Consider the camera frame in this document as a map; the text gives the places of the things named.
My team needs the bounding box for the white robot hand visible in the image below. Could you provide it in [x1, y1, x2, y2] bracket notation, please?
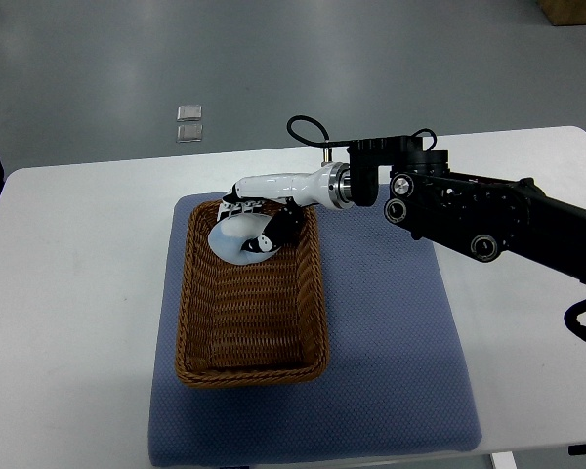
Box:
[217, 163, 345, 253]

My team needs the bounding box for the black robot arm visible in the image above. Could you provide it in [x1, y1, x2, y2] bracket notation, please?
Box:
[217, 132, 586, 284]

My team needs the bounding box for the brown wicker basket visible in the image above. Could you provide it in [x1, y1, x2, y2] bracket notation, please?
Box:
[175, 201, 329, 389]

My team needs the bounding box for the upper metal floor plate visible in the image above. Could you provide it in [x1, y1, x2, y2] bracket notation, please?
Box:
[177, 105, 202, 122]

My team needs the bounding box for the blue quilted mat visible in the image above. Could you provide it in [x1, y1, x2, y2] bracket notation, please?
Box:
[148, 194, 481, 467]

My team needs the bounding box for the white table leg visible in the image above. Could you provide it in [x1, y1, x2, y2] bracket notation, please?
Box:
[490, 451, 518, 469]

